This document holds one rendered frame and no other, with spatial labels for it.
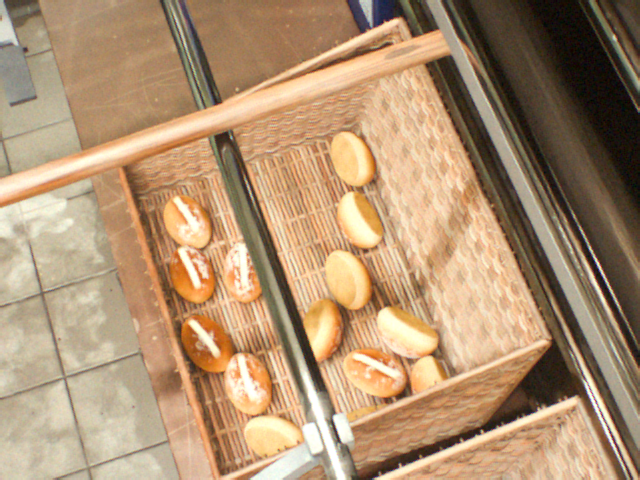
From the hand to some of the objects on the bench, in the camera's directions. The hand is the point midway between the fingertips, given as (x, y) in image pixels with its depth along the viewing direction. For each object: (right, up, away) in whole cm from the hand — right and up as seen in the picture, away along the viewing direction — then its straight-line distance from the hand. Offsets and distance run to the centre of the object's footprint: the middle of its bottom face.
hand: (3, 55), depth 124 cm
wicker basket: (+53, -80, +42) cm, 104 cm away
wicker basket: (+33, -27, +69) cm, 81 cm away
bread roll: (+38, -6, +77) cm, 86 cm away
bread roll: (+47, -32, +64) cm, 86 cm away
